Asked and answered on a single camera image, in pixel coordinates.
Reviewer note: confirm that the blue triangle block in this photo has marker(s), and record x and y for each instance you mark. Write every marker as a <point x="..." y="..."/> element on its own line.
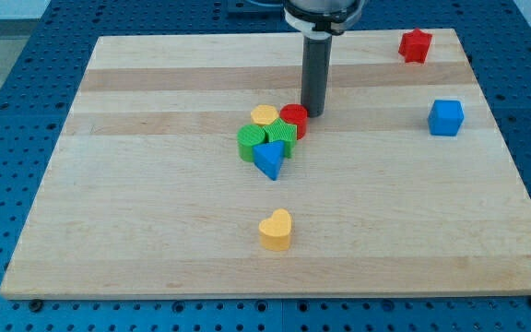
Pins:
<point x="268" y="158"/>

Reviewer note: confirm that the yellow hexagon block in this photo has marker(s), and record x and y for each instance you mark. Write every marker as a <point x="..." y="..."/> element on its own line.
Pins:
<point x="264" y="114"/>

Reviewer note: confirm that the blue perforated metal table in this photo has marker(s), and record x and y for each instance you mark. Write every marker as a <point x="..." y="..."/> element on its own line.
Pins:
<point x="41" y="86"/>

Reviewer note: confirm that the green cylinder block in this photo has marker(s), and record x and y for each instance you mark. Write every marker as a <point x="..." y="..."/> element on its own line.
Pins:
<point x="248" y="136"/>

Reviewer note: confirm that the blue cube block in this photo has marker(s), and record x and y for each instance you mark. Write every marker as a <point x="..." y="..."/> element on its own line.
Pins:
<point x="445" y="117"/>

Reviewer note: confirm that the red star block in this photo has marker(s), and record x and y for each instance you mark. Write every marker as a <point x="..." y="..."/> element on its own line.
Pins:
<point x="415" y="45"/>

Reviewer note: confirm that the yellow heart block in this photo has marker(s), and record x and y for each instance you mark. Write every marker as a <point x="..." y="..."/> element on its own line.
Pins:
<point x="275" y="231"/>

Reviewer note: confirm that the light wooden board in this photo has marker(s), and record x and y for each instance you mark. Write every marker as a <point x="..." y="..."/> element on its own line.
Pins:
<point x="145" y="196"/>

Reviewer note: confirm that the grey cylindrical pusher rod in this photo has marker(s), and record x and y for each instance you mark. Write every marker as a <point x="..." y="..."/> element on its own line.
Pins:
<point x="314" y="74"/>

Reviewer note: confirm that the green star block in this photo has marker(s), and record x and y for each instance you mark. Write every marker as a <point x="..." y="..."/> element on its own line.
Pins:
<point x="279" y="130"/>

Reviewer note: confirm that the red cylinder block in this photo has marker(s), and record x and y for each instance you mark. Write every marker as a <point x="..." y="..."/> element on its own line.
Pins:
<point x="295" y="114"/>

